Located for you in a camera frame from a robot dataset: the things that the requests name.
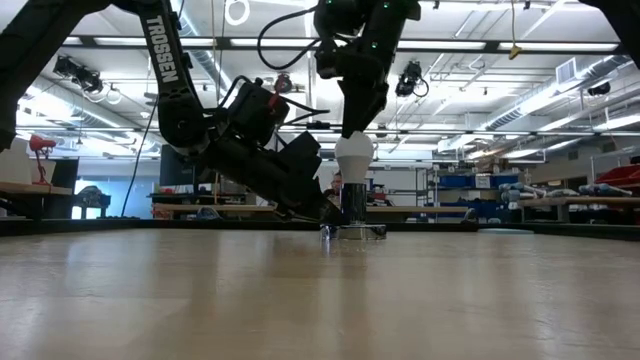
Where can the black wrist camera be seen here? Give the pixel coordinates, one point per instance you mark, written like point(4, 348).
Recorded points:
point(252, 115)
point(340, 20)

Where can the red desk lamp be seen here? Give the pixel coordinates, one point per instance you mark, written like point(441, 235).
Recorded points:
point(40, 143)

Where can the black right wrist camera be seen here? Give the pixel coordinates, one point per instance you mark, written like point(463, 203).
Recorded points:
point(340, 20)

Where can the black round ceiling camera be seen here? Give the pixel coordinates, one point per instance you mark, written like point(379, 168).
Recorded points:
point(286, 86)

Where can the black aluminium rig frame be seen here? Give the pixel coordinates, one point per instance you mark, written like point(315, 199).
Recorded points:
point(150, 226)

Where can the chrome lamp socket base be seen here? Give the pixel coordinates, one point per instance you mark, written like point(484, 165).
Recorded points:
point(354, 202)

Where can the white lightbulb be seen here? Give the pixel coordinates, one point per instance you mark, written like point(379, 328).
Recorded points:
point(354, 160)

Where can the wooden workbench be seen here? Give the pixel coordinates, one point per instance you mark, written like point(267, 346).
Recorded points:
point(575, 201)
point(35, 189)
point(425, 210)

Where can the small black ceiling camera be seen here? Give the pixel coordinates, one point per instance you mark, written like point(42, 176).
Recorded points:
point(599, 89)

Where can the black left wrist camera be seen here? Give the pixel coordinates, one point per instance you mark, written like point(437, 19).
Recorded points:
point(252, 115)

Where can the black monitor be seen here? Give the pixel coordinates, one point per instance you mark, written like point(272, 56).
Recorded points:
point(172, 170)

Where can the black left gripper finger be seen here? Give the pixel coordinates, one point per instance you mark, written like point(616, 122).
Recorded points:
point(302, 155)

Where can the black overhead camera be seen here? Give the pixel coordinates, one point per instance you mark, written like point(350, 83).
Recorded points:
point(407, 80)

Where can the red tape strip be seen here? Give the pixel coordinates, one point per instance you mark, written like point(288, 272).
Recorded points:
point(274, 97)

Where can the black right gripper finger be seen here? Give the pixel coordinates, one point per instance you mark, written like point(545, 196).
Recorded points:
point(362, 110)

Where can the person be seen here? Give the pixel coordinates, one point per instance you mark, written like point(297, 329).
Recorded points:
point(336, 184)

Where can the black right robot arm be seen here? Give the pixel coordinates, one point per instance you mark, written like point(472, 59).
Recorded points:
point(625, 25)

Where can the hanging yellow tag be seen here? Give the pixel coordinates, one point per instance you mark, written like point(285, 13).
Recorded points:
point(514, 51)

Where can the shelf with blue bins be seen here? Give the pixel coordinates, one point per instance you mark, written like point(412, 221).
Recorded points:
point(455, 181)

